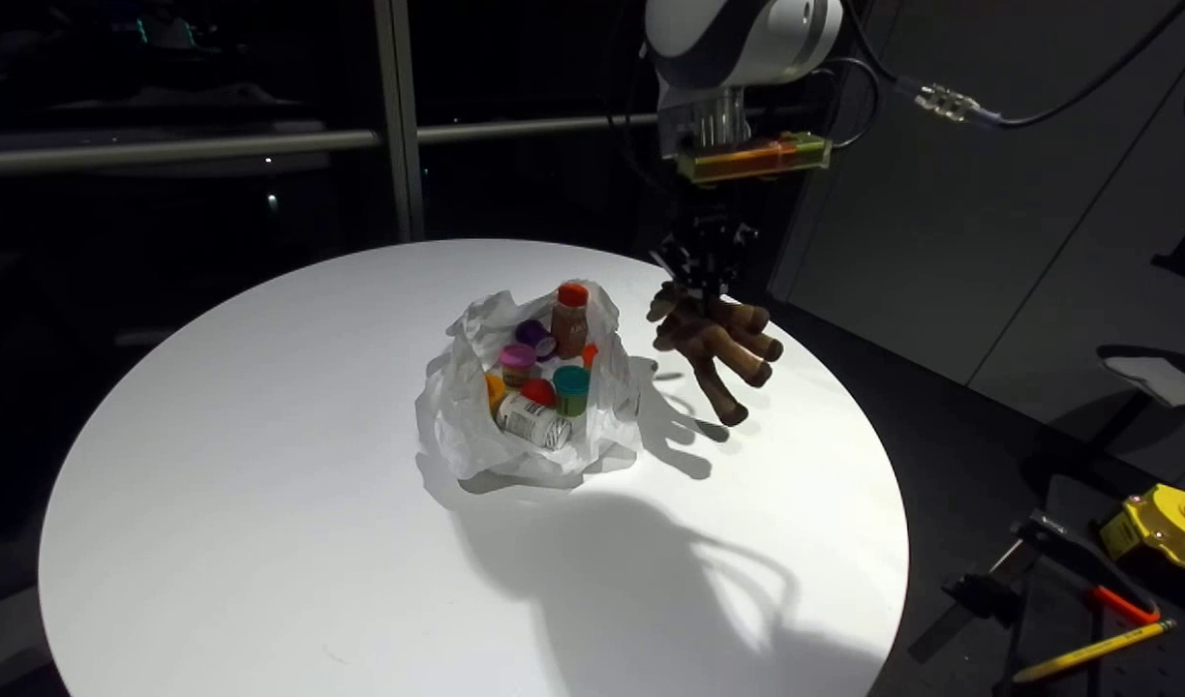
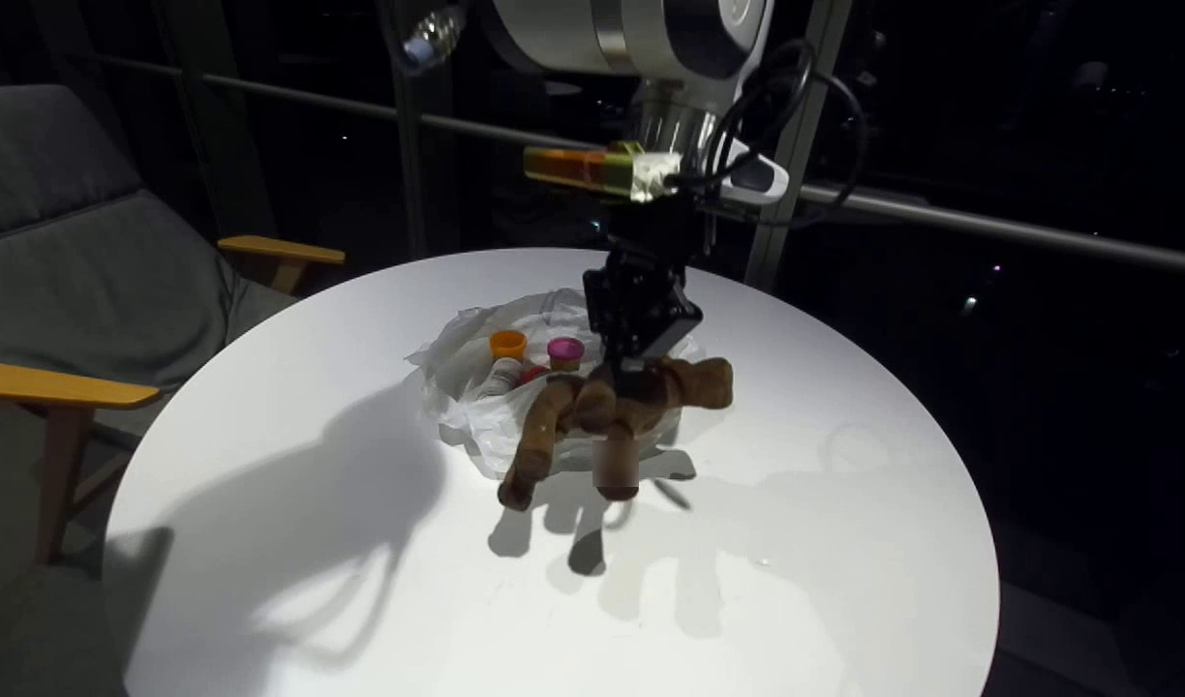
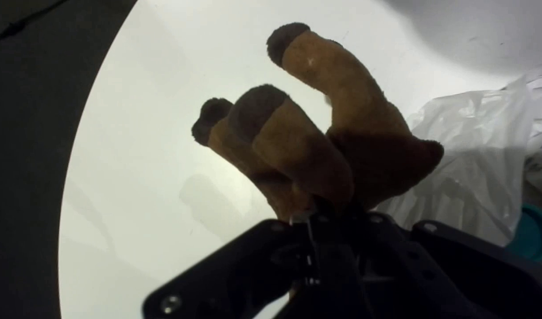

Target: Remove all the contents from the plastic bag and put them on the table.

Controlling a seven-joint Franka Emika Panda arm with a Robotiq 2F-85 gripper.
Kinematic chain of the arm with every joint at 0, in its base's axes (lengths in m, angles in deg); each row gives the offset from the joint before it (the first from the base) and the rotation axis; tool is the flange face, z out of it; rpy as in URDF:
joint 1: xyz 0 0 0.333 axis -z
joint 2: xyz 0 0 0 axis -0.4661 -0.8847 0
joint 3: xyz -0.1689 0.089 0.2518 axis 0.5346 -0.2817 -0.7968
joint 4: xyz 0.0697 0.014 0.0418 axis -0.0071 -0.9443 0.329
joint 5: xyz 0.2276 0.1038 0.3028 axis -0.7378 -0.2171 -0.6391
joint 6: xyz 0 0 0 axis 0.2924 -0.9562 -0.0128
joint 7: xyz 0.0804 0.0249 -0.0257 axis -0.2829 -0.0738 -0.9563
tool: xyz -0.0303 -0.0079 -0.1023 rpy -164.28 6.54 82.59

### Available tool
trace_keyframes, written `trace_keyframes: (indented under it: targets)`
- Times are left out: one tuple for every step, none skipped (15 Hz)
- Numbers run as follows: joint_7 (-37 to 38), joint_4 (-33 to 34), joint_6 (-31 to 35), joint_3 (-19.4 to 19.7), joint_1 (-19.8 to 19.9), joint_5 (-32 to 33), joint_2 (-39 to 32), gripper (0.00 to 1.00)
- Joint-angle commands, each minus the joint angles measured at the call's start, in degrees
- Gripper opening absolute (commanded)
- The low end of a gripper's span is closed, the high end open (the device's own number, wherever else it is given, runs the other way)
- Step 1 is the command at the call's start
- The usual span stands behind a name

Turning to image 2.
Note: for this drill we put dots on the magenta lid dough tub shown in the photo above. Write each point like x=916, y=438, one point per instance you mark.
x=564, y=351

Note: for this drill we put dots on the white plastic bag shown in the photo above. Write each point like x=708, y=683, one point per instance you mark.
x=481, y=388

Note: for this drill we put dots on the vertical window post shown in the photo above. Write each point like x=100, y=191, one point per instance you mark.
x=798, y=139

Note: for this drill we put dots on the orange lid dough tub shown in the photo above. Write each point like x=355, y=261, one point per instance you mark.
x=507, y=341

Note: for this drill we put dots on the red lid dough tub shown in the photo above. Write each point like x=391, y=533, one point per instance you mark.
x=532, y=374

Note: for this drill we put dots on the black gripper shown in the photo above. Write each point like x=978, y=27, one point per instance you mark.
x=639, y=293

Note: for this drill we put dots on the brown plush moose toy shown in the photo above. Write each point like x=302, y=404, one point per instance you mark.
x=592, y=410

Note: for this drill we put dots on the grey armchair with wooden arms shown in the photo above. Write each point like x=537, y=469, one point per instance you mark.
x=75, y=271

